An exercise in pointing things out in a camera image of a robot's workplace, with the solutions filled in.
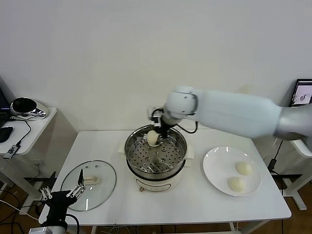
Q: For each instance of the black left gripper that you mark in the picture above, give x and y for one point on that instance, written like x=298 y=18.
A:
x=58 y=204

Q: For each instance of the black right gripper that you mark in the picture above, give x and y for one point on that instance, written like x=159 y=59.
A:
x=165 y=126

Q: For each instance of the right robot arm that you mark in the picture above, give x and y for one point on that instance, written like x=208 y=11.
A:
x=231 y=114

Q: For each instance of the stainless steel steamer basket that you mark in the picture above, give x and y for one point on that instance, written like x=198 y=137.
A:
x=143 y=156

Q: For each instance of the cream electric cooker pot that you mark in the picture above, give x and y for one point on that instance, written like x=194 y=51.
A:
x=156 y=182

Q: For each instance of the grey usb hub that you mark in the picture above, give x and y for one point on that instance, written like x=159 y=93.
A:
x=11 y=151

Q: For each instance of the white round plate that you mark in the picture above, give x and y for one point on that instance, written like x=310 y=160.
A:
x=219 y=170

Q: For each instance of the white side table with headset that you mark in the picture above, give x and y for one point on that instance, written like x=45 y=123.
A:
x=39 y=126

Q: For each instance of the black computer mouse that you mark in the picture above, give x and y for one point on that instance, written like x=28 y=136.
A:
x=6 y=134

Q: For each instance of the chrome and black headset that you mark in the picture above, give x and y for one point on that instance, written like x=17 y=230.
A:
x=24 y=106

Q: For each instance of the dark laptop with grey lid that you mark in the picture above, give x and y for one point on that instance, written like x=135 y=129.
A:
x=3 y=102

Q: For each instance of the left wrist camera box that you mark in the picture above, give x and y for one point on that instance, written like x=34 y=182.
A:
x=44 y=214

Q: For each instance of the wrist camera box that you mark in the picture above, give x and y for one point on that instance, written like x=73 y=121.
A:
x=153 y=111
x=44 y=214

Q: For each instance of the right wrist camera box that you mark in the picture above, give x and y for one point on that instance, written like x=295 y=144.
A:
x=153 y=111

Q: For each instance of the white wall socket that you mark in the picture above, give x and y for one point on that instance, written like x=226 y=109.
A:
x=38 y=163

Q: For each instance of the grey laptop showing camera views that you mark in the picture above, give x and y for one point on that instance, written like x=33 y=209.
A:
x=303 y=93

